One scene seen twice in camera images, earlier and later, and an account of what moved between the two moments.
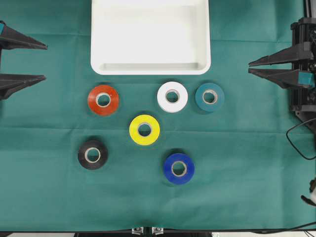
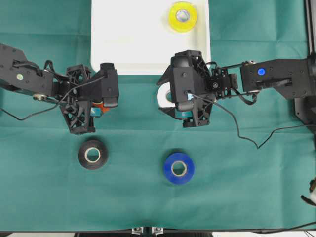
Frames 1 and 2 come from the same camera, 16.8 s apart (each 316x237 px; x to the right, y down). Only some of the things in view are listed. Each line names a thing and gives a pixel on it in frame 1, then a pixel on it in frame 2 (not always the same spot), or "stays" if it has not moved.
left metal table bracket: (138, 230) stays
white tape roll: (175, 106) stays
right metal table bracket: (157, 230) stays
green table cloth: (83, 152) stays
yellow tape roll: (151, 122) -> (184, 26)
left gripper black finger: (11, 83) -> (79, 109)
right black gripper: (302, 54) -> (190, 78)
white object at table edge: (311, 200) stays
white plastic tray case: (150, 37) stays
